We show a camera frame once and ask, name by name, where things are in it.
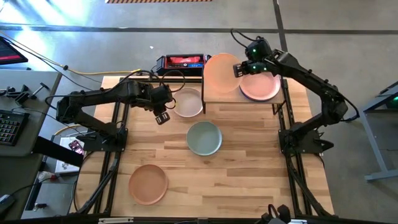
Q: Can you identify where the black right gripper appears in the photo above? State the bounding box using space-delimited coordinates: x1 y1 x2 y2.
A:
233 60 276 78

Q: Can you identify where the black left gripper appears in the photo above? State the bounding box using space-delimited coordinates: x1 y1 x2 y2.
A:
144 85 174 126

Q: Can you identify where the peach plate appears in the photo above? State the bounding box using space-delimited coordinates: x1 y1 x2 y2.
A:
203 52 243 95

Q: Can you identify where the pink plate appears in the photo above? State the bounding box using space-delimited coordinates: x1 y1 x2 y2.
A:
239 72 282 101

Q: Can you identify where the beige plate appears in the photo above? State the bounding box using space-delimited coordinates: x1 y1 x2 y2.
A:
172 87 203 118

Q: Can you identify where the sage green plate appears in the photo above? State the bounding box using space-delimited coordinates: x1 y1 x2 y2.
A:
186 121 223 157

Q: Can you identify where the brown plate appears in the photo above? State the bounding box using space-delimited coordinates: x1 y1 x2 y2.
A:
128 164 169 206

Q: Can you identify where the wooden shelf with black legs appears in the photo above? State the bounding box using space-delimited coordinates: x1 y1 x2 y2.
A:
201 68 287 116

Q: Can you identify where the red and black tool box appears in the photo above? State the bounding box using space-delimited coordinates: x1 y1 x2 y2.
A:
155 53 216 77

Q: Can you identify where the smartphone with red screen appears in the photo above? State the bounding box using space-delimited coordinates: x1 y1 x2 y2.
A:
68 139 85 156

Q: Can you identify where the white box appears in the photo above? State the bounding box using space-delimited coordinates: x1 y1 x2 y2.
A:
55 136 81 174

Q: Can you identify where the black diagonal bar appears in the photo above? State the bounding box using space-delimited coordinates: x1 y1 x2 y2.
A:
32 136 85 168

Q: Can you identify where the white power adapter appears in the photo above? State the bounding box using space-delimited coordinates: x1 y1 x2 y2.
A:
37 170 59 184

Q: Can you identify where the grey floor sheet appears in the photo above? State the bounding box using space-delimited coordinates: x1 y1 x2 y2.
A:
21 182 77 220

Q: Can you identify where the grey side desk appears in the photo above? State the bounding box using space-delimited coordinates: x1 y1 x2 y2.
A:
0 68 63 157

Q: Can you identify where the black desk clamp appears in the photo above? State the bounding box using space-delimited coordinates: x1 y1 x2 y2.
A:
14 82 50 105
0 86 16 98

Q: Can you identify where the black device with green light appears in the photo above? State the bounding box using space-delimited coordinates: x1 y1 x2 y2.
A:
378 81 398 110

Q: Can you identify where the black keyboard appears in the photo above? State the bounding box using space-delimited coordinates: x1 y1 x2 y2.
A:
0 109 30 147

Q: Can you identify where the dark grey desk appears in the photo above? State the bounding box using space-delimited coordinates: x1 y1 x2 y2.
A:
0 152 44 220

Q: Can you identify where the black computer monitor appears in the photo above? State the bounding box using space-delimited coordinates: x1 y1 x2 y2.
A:
0 36 29 65

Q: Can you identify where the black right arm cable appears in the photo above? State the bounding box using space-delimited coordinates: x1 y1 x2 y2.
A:
230 28 261 50

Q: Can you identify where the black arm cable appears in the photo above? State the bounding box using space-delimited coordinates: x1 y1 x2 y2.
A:
119 70 187 94
230 28 261 50

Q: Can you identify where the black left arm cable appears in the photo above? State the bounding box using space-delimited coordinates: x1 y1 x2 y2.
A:
119 70 187 94

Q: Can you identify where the yellow power cable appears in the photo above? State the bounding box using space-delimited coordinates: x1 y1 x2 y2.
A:
67 68 143 77

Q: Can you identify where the black aluminium frame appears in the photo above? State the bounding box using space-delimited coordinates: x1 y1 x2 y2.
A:
276 77 335 218
70 77 203 216

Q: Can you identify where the thin black floor cable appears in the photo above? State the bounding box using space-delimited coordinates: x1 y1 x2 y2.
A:
0 30 101 93

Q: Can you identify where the black frame crossbar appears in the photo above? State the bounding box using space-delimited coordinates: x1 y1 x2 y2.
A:
0 213 398 224

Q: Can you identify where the grey metal table frame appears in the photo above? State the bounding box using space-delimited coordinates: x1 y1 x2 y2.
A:
357 81 398 183

